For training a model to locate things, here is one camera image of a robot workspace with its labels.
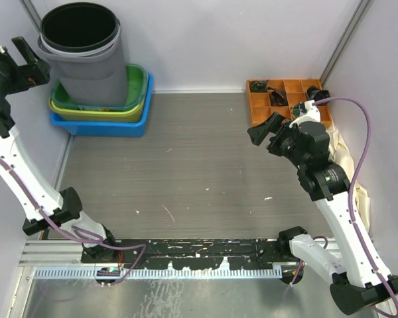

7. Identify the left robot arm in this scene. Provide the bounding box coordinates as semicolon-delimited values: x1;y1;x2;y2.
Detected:
0;36;119;262

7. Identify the yellow-green plastic tub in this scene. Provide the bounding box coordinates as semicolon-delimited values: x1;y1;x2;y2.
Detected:
48;98;145;123

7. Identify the green plastic tub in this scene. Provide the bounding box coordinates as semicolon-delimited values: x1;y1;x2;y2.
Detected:
50;64;149;112

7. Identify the aluminium rail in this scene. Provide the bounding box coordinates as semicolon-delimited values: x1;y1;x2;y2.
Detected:
19;239;342;266

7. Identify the cream cloth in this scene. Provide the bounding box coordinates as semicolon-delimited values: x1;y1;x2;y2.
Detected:
326;124;371;232

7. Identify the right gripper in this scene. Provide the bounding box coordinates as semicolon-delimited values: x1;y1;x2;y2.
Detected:
247;111;306;169

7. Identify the blue plastic tub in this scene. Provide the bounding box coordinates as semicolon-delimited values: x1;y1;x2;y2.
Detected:
50;73;154;138

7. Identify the black ribbed bin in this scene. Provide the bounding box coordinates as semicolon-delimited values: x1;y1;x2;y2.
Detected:
40;2;119;53

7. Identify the orange compartment tray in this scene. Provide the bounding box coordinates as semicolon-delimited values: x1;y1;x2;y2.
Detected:
246;79;324;127

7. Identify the grey mesh waste basket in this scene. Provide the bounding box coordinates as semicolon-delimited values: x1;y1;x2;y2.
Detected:
50;42;129;107

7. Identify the light grey round bucket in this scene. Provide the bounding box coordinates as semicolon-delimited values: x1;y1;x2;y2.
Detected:
37;23;121;62

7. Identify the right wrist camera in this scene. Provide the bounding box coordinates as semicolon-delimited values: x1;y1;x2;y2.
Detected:
289;100;321;128

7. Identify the black part in tray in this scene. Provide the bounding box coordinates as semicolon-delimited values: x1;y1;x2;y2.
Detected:
267;86;288;106
249;80;268;93
306;85;331;101

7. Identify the white cable duct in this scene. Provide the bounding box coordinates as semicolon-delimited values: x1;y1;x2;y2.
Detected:
33;264;283;280

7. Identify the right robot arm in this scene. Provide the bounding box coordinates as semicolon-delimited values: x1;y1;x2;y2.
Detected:
247;113;398;315

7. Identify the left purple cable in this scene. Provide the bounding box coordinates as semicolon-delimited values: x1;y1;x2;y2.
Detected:
0;148;147;286

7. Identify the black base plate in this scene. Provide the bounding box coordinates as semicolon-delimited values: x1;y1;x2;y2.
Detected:
81;238;318;271

